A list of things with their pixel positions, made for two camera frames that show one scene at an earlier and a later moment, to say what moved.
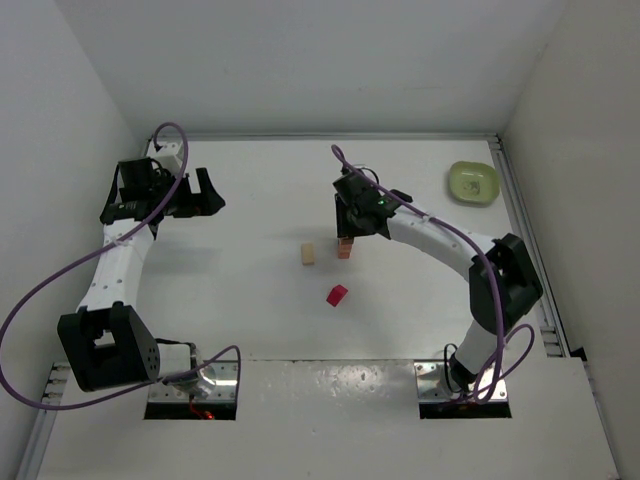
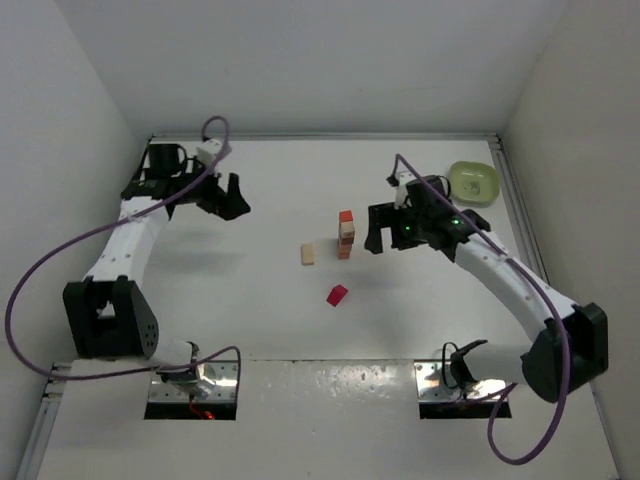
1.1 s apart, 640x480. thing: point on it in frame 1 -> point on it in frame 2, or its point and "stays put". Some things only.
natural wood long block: [308, 254] stays put
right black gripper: [343, 220] -> [388, 226]
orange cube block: [344, 253] stays put
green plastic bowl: [473, 183] stays put
